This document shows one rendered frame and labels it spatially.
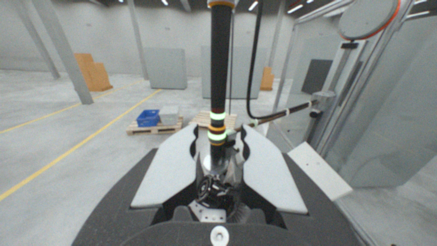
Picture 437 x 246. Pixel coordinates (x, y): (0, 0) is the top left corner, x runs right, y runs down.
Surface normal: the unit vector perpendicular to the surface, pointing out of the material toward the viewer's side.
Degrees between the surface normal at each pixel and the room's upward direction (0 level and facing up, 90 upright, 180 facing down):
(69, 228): 0
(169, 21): 90
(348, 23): 90
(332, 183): 50
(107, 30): 90
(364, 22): 90
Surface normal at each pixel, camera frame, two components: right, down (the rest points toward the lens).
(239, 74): 0.06, 0.46
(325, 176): -0.74, -0.60
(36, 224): 0.04, -0.89
